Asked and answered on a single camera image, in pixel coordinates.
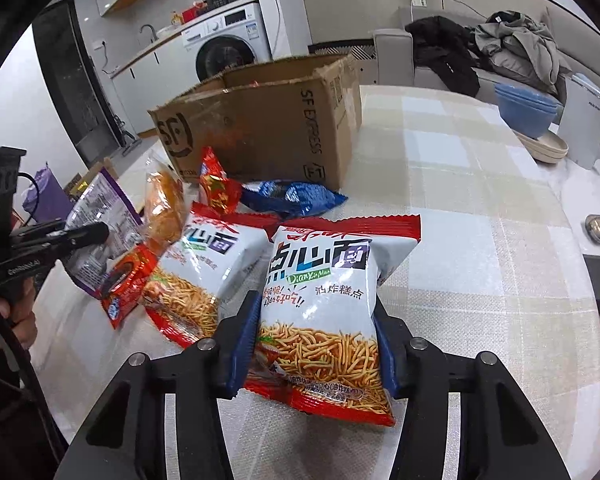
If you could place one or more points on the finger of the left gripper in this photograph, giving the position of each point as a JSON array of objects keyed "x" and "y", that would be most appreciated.
[{"x": 54, "y": 235}]

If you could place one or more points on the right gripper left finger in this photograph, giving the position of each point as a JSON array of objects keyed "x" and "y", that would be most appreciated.
[{"x": 243, "y": 334}]

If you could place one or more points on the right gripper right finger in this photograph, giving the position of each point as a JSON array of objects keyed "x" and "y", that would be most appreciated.
[{"x": 390, "y": 333}]

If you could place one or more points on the purple white snack bag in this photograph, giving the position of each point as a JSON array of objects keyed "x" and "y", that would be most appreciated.
[{"x": 109, "y": 227}]

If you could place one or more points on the white red noodle snack bag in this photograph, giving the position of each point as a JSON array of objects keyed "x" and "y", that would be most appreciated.
[{"x": 317, "y": 349}]

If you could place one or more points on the red Oreo cookie pack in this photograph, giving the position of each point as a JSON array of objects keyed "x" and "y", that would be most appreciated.
[{"x": 121, "y": 289}]

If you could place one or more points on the person's left hand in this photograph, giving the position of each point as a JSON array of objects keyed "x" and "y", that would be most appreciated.
[{"x": 19, "y": 314}]

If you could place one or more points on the purple bag on floor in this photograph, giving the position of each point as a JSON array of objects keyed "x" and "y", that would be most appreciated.
[{"x": 47, "y": 201}]

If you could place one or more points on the small cardboard box on floor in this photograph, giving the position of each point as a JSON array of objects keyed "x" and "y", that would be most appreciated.
[{"x": 75, "y": 188}]

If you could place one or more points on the clear orange cracker pack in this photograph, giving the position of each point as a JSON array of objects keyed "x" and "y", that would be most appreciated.
[{"x": 164, "y": 205}]

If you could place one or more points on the checkered beige tablecloth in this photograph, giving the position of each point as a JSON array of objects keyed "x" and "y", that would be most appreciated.
[{"x": 497, "y": 269}]

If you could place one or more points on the blue cookie pack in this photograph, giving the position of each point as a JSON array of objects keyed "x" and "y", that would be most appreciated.
[{"x": 290, "y": 199}]

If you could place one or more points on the small red snack packet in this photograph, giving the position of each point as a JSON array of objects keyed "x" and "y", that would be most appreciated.
[{"x": 216, "y": 189}]

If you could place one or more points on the brown SF cardboard box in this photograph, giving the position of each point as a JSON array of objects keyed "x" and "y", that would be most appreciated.
[{"x": 291, "y": 119}]

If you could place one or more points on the small beige earbud case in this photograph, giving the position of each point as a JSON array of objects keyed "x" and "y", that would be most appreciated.
[{"x": 592, "y": 227}]

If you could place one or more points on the beige plate stack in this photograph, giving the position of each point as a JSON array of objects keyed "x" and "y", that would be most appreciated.
[{"x": 548, "y": 148}]

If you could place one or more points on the white washing machine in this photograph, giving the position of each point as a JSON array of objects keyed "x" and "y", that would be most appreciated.
[{"x": 233, "y": 38}]

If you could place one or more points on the patterned black chair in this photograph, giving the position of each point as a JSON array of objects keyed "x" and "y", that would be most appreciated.
[{"x": 362, "y": 50}]

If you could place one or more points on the white electric kettle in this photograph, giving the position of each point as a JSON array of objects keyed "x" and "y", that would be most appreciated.
[{"x": 579, "y": 126}]

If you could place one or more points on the black jacket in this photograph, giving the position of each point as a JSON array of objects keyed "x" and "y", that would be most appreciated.
[{"x": 442, "y": 45}]

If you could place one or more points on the grey jacket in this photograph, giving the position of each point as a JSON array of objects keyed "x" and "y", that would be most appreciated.
[{"x": 520, "y": 48}]

